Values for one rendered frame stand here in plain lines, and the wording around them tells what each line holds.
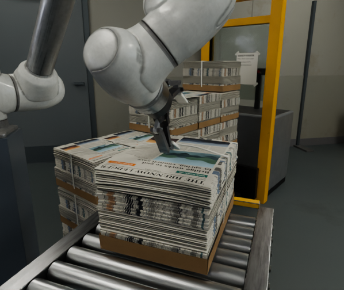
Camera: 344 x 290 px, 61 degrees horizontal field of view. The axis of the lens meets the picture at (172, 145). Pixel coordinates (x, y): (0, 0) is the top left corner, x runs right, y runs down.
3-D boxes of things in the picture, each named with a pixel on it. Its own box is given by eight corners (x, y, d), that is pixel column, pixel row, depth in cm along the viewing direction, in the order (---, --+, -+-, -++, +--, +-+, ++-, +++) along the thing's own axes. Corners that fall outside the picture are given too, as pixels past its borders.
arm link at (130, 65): (134, 121, 58) (185, 77, 56) (90, 90, 43) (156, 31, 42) (109, 85, 62) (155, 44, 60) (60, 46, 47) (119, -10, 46)
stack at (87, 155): (65, 274, 181) (50, 146, 158) (180, 206, 267) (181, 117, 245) (104, 306, 157) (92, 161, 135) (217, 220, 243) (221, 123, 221)
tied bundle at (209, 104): (157, 122, 222) (157, 92, 216) (181, 117, 244) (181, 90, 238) (198, 130, 199) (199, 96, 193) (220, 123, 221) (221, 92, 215)
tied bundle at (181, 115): (128, 129, 200) (127, 95, 194) (156, 123, 222) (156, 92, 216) (171, 138, 177) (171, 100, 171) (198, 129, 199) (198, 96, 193)
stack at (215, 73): (180, 206, 267) (181, 60, 232) (198, 195, 289) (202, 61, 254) (216, 220, 243) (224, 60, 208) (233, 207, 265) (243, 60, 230)
